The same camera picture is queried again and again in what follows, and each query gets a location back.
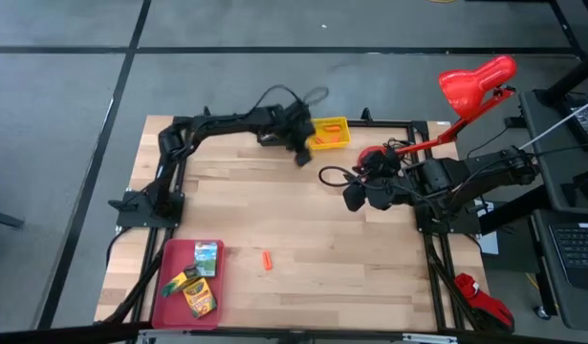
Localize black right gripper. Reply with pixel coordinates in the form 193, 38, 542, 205
341, 170, 422, 213

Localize Crayola washable crayons box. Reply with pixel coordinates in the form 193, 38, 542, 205
193, 240, 220, 278

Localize yellow orange Crayola crayon box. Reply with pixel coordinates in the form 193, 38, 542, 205
182, 277, 219, 320

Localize yellow green crayon box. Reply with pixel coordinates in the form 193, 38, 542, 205
160, 266, 203, 299

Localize black mesh basket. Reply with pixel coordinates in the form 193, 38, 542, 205
256, 129, 285, 147

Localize yellow mesh basket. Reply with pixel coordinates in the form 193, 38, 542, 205
306, 116, 352, 152

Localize white paper sheet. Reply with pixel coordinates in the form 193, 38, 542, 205
473, 198, 500, 255

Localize red desk lamp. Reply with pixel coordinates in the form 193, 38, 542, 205
358, 54, 518, 176

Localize black equipment cart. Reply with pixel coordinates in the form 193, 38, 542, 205
517, 88, 588, 331

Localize silver metal rod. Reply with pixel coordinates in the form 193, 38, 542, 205
519, 95, 588, 152

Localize black laptop keyboard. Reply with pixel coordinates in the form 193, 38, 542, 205
547, 220, 588, 291

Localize pink plastic tray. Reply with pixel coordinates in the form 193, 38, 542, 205
151, 238, 227, 331

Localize grey metal furniture leg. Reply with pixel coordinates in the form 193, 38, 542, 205
0, 207, 26, 231

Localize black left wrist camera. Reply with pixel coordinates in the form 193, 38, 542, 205
293, 146, 315, 168

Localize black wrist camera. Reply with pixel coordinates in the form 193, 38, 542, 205
362, 146, 396, 177
293, 146, 315, 168

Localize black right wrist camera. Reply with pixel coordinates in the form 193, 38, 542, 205
362, 146, 396, 177

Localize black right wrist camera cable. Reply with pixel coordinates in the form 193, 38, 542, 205
317, 164, 367, 188

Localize black aluminium table frame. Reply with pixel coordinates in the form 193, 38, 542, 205
98, 105, 471, 335

